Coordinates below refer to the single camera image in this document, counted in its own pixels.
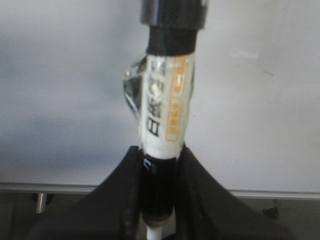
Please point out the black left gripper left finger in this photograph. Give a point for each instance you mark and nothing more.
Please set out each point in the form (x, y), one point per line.
(110, 212)

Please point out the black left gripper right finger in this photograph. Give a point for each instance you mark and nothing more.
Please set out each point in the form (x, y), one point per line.
(205, 210)

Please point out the black and white marker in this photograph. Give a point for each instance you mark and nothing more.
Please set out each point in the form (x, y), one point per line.
(158, 89)

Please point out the white whiteboard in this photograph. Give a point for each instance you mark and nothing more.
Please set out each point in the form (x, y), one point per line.
(254, 115)

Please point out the silver metal leg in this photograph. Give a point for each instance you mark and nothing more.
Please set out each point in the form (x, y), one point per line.
(41, 203)

